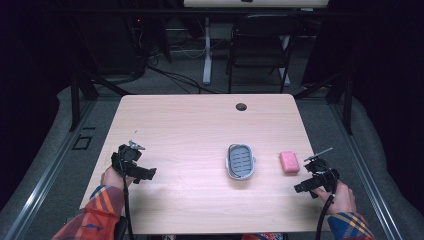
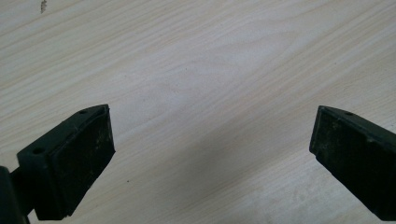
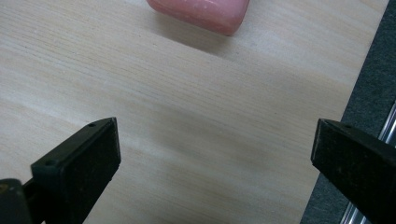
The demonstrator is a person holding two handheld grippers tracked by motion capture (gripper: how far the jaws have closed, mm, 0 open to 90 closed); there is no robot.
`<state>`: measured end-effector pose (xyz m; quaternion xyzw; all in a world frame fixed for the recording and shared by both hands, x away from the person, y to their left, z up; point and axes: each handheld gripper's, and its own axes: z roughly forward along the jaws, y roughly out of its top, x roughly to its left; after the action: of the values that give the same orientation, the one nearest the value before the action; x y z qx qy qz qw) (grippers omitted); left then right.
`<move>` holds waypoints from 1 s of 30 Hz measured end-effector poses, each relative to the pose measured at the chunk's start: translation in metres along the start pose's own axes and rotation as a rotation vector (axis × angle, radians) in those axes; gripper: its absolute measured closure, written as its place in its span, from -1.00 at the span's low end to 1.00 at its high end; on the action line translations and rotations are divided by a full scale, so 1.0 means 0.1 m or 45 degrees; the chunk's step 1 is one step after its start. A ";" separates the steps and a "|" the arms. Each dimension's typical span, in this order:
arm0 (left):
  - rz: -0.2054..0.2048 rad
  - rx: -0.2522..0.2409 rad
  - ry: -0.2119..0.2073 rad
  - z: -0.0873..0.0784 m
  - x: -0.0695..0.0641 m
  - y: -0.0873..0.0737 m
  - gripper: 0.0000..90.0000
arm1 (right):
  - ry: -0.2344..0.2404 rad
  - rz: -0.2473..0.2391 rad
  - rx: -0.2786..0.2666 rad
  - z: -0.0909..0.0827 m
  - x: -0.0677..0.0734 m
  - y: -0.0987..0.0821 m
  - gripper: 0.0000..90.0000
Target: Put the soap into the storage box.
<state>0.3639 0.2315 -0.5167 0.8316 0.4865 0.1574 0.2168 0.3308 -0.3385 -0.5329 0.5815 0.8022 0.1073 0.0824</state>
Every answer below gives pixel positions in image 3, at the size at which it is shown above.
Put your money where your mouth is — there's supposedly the silver metal rail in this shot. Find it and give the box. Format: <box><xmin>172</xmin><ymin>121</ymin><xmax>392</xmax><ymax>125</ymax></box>
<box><xmin>339</xmin><ymin>102</ymin><xmax>396</xmax><ymax>224</ymax></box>

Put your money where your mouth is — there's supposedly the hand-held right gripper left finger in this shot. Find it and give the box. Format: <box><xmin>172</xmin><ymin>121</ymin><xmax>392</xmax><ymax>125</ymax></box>
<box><xmin>30</xmin><ymin>117</ymin><xmax>122</xmax><ymax>224</ymax></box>

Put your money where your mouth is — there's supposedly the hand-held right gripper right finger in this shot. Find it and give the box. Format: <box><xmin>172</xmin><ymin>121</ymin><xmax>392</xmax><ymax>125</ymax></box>
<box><xmin>310</xmin><ymin>118</ymin><xmax>396</xmax><ymax>224</ymax></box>

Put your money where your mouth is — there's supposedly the pink soap bar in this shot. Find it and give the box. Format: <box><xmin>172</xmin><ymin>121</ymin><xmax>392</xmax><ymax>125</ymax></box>
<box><xmin>146</xmin><ymin>0</ymin><xmax>251</xmax><ymax>37</ymax></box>

